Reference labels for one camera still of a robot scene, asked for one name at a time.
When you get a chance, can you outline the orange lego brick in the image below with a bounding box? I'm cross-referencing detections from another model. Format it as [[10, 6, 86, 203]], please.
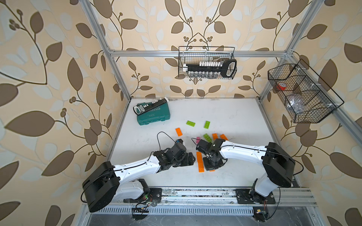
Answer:
[[220, 134, 228, 141], [175, 128, 183, 137], [197, 152, 203, 164], [198, 162, 205, 173], [212, 133, 218, 140]]

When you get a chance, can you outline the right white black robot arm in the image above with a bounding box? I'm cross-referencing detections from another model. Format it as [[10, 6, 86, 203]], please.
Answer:
[[196, 138, 296, 204]]

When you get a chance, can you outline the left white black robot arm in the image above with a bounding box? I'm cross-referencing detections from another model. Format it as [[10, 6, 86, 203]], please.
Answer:
[[82, 139, 196, 213]]

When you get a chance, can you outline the green lego brick centre top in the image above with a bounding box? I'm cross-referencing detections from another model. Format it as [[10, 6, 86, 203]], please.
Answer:
[[203, 133, 213, 143]]

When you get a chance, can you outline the green lego brick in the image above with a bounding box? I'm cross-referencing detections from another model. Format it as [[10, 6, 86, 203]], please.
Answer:
[[204, 121, 210, 129], [186, 121, 196, 127], [203, 133, 213, 143]]

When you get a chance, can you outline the green lego brick far right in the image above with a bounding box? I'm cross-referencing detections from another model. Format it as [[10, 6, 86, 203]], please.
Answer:
[[204, 121, 210, 129]]

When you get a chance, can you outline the green lego brick far left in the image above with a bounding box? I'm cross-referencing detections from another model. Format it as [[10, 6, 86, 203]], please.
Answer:
[[186, 121, 196, 127]]

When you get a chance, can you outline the black bit holder on case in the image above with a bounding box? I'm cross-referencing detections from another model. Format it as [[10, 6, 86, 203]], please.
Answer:
[[133, 98, 169, 115]]

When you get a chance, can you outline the black socket set in basket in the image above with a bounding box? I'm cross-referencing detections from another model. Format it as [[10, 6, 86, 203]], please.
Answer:
[[180, 59, 237, 79]]

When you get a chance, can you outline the clear plastic bag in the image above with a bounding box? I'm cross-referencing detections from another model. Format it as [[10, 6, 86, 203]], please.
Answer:
[[286, 94, 307, 115]]

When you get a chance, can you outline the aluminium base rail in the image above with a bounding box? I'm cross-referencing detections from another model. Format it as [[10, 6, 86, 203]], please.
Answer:
[[96, 187, 317, 216]]

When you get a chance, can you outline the black wire basket back wall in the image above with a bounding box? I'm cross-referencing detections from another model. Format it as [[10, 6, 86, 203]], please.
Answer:
[[178, 46, 237, 80]]

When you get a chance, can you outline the black wire basket wall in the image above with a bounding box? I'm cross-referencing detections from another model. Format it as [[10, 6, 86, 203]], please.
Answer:
[[268, 59, 345, 123], [178, 46, 237, 80]]

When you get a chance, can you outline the black wire basket right wall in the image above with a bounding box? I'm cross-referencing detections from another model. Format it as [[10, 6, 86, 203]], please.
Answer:
[[268, 59, 345, 123]]

